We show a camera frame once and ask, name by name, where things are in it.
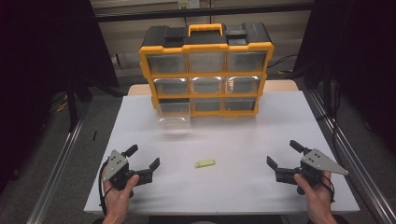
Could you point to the small black stick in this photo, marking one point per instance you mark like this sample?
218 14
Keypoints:
94 135

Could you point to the pulled-out clear plastic drawer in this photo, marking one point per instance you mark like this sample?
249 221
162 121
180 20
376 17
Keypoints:
174 119

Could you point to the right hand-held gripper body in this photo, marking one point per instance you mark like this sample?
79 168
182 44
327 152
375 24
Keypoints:
317 161

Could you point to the white wall socket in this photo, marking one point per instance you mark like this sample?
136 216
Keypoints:
188 3

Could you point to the black horizontal bar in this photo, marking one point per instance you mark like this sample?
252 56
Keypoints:
202 12

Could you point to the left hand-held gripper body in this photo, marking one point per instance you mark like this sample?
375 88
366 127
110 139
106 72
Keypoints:
115 165

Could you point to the metal floor rail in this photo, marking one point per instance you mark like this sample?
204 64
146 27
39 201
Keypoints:
59 168
348 146

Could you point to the black metal stand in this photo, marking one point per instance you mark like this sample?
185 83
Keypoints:
73 105
330 96

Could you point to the yellow black organizer cabinet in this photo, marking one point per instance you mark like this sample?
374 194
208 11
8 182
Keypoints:
205 46

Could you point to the small yellow-green block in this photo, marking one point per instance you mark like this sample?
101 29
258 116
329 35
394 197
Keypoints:
205 163

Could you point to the set of closed clear drawers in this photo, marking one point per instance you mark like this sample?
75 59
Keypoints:
206 85

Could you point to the person's right hand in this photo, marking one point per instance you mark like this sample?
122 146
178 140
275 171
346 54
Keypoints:
318 199

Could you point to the person's left hand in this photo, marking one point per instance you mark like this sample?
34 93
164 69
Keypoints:
117 200

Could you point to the black curtain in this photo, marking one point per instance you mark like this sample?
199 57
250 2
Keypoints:
358 46
46 46

